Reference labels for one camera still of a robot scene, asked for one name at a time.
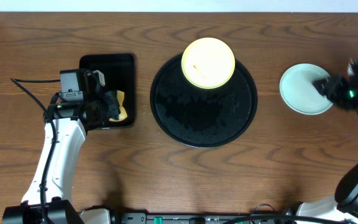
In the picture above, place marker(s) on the light green plate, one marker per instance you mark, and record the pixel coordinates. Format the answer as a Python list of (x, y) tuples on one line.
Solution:
[(297, 90)]

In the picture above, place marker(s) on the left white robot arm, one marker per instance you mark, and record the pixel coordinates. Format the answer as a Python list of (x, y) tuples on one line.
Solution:
[(48, 199)]

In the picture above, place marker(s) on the black rectangular tray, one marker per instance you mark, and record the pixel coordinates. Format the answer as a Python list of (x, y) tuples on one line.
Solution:
[(119, 73)]

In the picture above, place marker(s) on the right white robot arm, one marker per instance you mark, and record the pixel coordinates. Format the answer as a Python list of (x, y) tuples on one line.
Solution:
[(342, 207)]

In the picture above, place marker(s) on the round black tray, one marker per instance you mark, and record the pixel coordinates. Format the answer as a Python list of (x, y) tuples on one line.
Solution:
[(199, 117)]

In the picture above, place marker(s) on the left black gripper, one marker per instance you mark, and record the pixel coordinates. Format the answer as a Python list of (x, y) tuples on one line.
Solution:
[(112, 104)]

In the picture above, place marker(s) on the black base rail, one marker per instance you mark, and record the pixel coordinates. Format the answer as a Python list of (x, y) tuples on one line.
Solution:
[(160, 218)]

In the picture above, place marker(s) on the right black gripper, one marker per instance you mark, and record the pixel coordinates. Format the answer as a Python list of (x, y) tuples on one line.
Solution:
[(328, 89)]

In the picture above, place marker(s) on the yellow plate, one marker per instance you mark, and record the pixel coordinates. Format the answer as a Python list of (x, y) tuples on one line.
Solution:
[(208, 63)]

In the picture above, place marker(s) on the yellow green sponge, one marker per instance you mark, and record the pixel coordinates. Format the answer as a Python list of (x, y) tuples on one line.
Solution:
[(123, 114)]

